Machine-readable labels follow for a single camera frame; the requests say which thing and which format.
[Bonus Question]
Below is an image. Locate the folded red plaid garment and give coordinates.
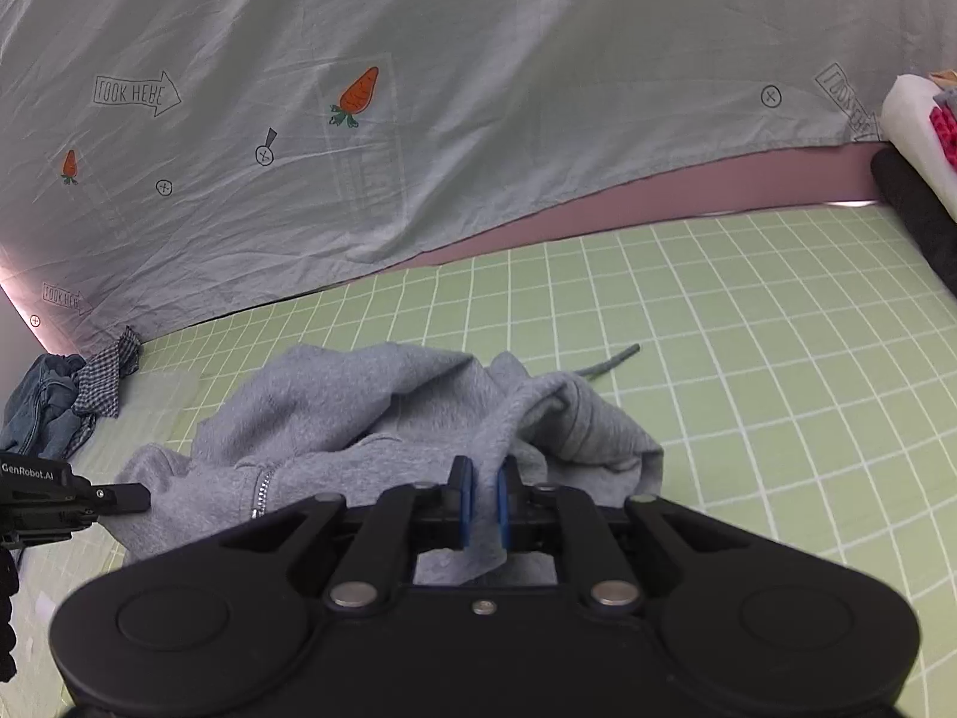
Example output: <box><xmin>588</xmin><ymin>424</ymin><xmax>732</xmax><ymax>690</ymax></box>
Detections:
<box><xmin>929</xmin><ymin>105</ymin><xmax>957</xmax><ymax>169</ymax></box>

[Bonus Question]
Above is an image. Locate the green grid cutting mat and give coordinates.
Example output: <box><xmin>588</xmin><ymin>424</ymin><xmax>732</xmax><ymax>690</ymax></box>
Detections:
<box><xmin>6</xmin><ymin>204</ymin><xmax>957</xmax><ymax>718</ymax></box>

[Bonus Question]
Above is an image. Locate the folded beige garment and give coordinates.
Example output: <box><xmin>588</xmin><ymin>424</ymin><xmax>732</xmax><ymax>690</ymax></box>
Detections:
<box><xmin>928</xmin><ymin>70</ymin><xmax>957</xmax><ymax>89</ymax></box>

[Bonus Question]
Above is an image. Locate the grey zip hoodie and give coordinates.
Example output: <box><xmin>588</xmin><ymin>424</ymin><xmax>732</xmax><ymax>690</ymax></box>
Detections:
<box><xmin>105</xmin><ymin>343</ymin><xmax>663</xmax><ymax>585</ymax></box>

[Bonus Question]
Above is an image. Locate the folded grey garment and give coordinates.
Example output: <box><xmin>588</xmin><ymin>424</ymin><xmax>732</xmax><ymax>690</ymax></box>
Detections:
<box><xmin>934</xmin><ymin>87</ymin><xmax>957</xmax><ymax>117</ymax></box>

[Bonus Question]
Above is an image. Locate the folded black garment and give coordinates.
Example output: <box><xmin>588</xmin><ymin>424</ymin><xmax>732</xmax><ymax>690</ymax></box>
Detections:
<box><xmin>871</xmin><ymin>148</ymin><xmax>957</xmax><ymax>293</ymax></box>

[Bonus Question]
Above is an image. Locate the blue denim garment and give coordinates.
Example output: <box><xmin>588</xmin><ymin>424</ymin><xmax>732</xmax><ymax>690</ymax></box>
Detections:
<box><xmin>2</xmin><ymin>354</ymin><xmax>86</xmax><ymax>460</ymax></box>

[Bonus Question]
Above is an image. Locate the grey printed backdrop sheet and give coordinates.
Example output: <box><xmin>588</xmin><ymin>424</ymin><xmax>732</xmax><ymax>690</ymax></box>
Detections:
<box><xmin>2</xmin><ymin>0</ymin><xmax>955</xmax><ymax>350</ymax></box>

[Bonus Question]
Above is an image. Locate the checkered plaid shirt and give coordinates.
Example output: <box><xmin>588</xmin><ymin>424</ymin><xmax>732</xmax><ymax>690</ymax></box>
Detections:
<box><xmin>65</xmin><ymin>326</ymin><xmax>143</xmax><ymax>459</ymax></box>

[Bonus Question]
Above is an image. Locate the folded white garment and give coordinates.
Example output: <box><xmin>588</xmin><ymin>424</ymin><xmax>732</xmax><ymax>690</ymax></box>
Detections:
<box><xmin>879</xmin><ymin>75</ymin><xmax>957</xmax><ymax>217</ymax></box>

